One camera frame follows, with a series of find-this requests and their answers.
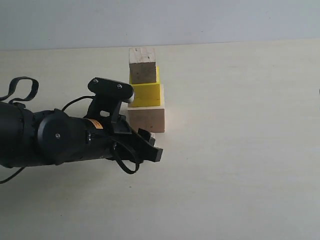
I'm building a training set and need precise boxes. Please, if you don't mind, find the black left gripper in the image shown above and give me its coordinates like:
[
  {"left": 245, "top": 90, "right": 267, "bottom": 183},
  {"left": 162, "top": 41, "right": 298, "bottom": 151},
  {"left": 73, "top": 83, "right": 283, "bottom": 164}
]
[{"left": 37, "top": 109, "right": 163, "bottom": 165}]

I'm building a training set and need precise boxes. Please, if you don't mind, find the small light wooden cube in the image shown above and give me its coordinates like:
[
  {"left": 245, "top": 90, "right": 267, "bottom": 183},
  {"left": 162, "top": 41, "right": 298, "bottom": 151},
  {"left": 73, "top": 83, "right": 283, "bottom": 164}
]
[{"left": 149, "top": 133, "right": 156, "bottom": 146}]

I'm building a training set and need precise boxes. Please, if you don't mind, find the large light wooden cube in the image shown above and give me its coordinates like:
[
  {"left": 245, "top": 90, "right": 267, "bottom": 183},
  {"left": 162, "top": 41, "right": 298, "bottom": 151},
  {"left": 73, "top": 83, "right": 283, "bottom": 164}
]
[{"left": 121, "top": 83, "right": 167, "bottom": 134}]

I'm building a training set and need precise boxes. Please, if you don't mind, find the yellow cube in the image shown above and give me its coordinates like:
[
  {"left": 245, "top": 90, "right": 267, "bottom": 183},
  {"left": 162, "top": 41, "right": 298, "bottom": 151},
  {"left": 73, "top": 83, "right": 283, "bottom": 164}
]
[{"left": 128, "top": 66, "right": 165, "bottom": 108}]

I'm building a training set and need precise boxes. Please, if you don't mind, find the medium striped wooden cube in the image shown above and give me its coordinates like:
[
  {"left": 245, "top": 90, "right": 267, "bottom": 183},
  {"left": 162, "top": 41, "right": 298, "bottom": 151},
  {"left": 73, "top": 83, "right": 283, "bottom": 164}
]
[{"left": 128, "top": 46, "right": 156, "bottom": 84}]

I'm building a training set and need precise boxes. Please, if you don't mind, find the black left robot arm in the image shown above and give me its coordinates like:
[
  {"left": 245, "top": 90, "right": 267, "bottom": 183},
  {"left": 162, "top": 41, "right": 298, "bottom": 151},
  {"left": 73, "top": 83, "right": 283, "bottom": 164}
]
[{"left": 0, "top": 102, "right": 163, "bottom": 168}]

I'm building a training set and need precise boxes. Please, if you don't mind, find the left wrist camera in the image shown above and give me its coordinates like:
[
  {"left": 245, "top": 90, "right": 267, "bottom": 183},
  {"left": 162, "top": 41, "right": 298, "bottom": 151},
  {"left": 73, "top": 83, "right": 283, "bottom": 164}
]
[{"left": 86, "top": 77, "right": 135, "bottom": 123}]

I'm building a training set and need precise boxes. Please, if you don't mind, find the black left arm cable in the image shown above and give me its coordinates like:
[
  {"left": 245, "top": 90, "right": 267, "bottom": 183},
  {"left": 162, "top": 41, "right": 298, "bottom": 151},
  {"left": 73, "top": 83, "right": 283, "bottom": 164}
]
[{"left": 0, "top": 76, "right": 141, "bottom": 185}]

